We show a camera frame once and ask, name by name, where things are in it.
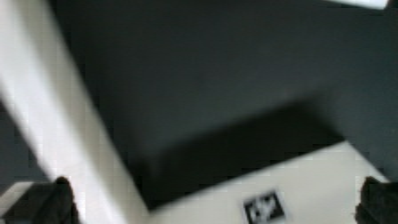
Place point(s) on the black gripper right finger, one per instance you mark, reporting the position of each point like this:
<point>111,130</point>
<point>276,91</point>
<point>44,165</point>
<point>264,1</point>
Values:
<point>378,207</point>

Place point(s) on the white door panel with knob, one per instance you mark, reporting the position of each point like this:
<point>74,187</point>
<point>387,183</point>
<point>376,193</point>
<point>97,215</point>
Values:
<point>301,192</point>

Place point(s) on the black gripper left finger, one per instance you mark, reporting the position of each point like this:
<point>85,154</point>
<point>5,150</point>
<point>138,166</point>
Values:
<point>38,203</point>

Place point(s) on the white front fence rail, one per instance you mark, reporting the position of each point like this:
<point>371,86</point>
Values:
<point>53,110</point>

